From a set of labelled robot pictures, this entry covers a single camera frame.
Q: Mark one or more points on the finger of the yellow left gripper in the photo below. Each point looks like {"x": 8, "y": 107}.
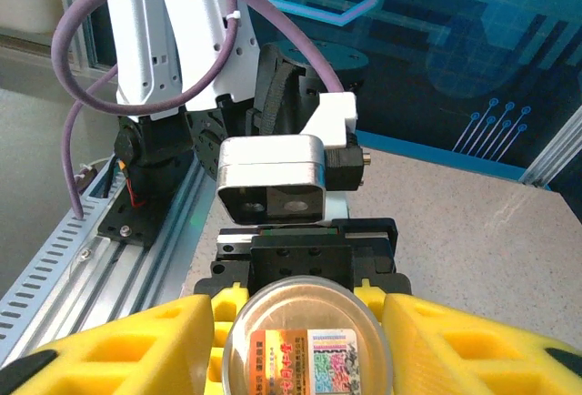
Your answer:
{"x": 369, "y": 295}
{"x": 225, "y": 313}

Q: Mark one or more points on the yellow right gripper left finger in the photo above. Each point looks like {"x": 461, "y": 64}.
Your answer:
{"x": 182, "y": 322}

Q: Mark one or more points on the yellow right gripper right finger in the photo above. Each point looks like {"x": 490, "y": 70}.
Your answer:
{"x": 423, "y": 327}

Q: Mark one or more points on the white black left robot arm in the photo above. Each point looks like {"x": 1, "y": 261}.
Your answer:
{"x": 136, "y": 26}

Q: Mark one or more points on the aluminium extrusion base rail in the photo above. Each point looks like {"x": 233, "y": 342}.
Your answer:
{"x": 127, "y": 276}

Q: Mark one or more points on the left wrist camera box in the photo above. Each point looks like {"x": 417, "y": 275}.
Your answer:
{"x": 273, "y": 163}

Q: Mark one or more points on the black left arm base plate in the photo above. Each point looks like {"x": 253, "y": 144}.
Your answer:
{"x": 132, "y": 226}

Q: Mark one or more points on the aluminium blue side rail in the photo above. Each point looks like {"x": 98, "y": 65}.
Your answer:
{"x": 432, "y": 154}

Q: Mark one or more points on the aluminium frame post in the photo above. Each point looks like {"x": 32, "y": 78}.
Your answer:
{"x": 68, "y": 3}
{"x": 554, "y": 149}

